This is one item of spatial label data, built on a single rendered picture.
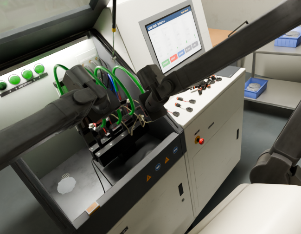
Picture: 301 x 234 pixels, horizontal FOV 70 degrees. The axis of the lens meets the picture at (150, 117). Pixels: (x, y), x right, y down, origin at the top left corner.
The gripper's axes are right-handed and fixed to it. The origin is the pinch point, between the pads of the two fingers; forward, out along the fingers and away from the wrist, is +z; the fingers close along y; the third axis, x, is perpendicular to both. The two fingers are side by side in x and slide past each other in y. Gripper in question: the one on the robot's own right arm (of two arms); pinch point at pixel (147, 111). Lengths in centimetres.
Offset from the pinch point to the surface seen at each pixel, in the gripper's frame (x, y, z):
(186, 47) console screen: -55, 30, 36
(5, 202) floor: 124, 9, 186
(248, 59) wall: -236, 25, 176
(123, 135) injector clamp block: 7.0, -0.4, 35.2
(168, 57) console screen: -38, 28, 32
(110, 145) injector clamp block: 15.6, -2.1, 33.4
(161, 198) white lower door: 4, -40, 42
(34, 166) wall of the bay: 55, 9, 53
